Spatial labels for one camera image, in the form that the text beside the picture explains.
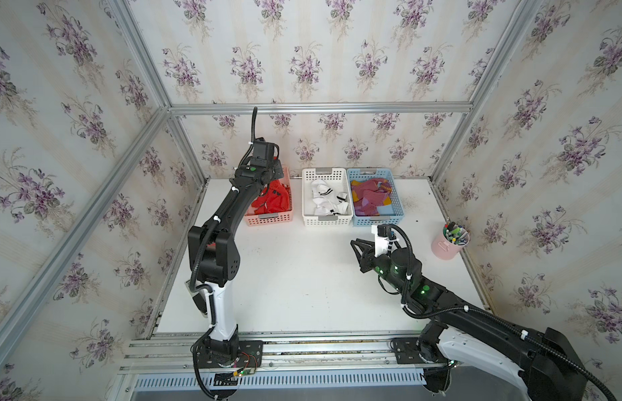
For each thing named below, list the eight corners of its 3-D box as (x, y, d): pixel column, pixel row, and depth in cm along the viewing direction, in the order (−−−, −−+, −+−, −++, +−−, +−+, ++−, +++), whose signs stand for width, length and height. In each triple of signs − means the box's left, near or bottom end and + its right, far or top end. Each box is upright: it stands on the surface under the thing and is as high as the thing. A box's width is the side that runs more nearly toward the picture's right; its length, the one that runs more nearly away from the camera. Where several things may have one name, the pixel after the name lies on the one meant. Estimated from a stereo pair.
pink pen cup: (433, 261, 96) (448, 243, 85) (426, 240, 102) (439, 221, 91) (457, 261, 96) (475, 243, 85) (449, 240, 102) (464, 221, 91)
